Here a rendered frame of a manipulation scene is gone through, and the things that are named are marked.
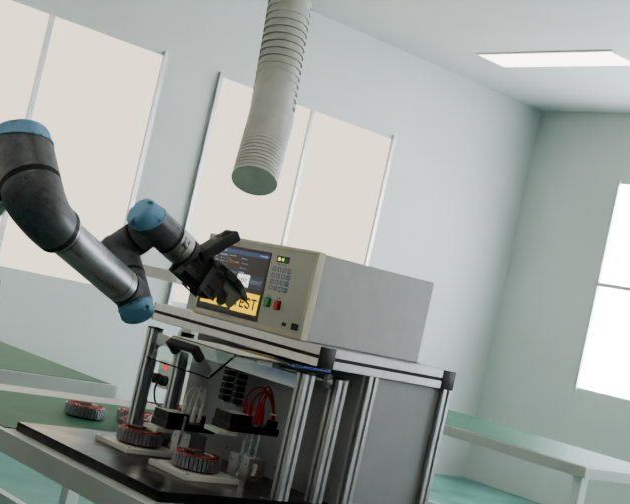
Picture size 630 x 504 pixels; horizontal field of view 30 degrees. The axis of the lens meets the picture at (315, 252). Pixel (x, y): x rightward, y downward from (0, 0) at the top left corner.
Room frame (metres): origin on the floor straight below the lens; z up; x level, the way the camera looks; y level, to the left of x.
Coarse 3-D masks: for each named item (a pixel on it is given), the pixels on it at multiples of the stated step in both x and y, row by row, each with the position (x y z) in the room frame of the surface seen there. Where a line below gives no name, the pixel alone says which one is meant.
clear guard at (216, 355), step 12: (168, 348) 2.60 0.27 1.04; (204, 348) 2.54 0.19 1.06; (216, 348) 2.52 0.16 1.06; (228, 348) 2.61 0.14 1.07; (240, 348) 2.72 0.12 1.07; (156, 360) 2.58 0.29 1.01; (168, 360) 2.56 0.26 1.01; (180, 360) 2.53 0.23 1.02; (192, 360) 2.51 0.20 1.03; (204, 360) 2.49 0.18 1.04; (216, 360) 2.47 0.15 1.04; (228, 360) 2.45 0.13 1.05; (264, 360) 2.51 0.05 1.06; (276, 360) 2.56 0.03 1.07; (288, 360) 2.67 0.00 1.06; (192, 372) 2.47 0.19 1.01; (204, 372) 2.45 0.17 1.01; (216, 372) 2.44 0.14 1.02
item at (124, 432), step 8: (128, 424) 2.88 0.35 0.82; (120, 432) 2.82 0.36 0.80; (128, 432) 2.81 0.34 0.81; (136, 432) 2.81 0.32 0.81; (144, 432) 2.81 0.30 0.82; (152, 432) 2.87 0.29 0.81; (160, 432) 2.86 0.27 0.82; (120, 440) 2.82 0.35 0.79; (128, 440) 2.80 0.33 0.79; (136, 440) 2.80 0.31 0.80; (144, 440) 2.80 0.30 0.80; (152, 440) 2.81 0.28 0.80; (160, 440) 2.84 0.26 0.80
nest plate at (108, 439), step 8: (104, 440) 2.83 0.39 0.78; (112, 440) 2.82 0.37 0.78; (120, 448) 2.77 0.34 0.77; (128, 448) 2.75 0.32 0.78; (136, 448) 2.78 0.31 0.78; (144, 448) 2.80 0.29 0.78; (152, 448) 2.83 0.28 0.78; (160, 448) 2.86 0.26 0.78; (160, 456) 2.81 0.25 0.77; (168, 456) 2.83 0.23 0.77
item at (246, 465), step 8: (232, 456) 2.77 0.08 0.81; (248, 456) 2.75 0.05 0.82; (232, 464) 2.76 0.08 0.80; (248, 464) 2.72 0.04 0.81; (256, 464) 2.73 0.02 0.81; (264, 464) 2.75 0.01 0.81; (232, 472) 2.76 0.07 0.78; (240, 472) 2.74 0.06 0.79; (248, 472) 2.72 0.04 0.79; (256, 472) 2.74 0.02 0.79; (248, 480) 2.73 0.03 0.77; (256, 480) 2.74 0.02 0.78
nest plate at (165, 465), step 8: (152, 464) 2.67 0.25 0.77; (160, 464) 2.64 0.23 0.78; (168, 464) 2.65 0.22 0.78; (168, 472) 2.61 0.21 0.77; (176, 472) 2.59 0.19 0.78; (184, 472) 2.59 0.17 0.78; (192, 472) 2.62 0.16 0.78; (192, 480) 2.58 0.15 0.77; (200, 480) 2.59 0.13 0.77; (208, 480) 2.61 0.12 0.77; (216, 480) 2.62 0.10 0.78; (224, 480) 2.63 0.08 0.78; (232, 480) 2.65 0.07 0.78
